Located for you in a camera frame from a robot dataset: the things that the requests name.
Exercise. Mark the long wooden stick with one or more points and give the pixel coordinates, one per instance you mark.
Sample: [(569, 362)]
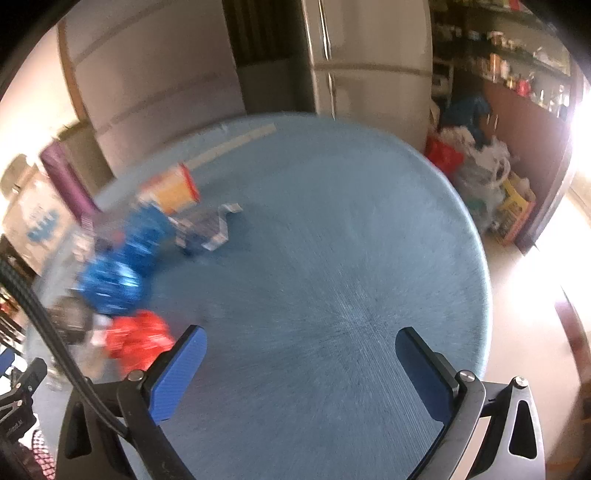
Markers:
[(230, 145)]

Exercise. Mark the silver refrigerator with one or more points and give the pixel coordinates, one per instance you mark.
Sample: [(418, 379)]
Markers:
[(371, 62)]

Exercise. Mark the kitchen shelf with jars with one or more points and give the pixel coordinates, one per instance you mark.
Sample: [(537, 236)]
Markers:
[(504, 42)]

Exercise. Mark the purple thermos bottle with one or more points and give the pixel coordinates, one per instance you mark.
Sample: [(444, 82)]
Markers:
[(66, 182)]

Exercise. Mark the blue round tablecloth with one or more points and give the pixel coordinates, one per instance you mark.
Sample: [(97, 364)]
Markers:
[(347, 235)]

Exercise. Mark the shiny blue foil wrapper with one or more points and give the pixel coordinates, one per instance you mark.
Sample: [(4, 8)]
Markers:
[(110, 287)]

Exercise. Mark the grey cabinet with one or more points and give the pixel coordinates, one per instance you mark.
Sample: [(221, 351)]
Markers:
[(150, 72)]

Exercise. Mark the pile of plastic bags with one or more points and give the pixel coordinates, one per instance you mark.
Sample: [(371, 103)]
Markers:
[(479, 167)]

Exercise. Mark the white chest freezer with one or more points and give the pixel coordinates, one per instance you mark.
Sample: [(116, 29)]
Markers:
[(36, 221)]

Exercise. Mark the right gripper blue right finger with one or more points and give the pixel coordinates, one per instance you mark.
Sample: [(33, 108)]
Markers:
[(430, 373)]

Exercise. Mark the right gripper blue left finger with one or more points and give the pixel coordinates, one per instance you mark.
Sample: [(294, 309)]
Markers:
[(173, 371)]

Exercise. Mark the silver foil wrapper strip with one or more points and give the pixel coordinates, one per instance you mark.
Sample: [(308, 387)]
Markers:
[(201, 230)]

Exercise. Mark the red plastic bag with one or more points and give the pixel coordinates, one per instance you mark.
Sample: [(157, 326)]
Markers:
[(135, 342)]

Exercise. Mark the red white medicine box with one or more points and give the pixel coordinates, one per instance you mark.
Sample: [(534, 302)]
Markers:
[(171, 191)]

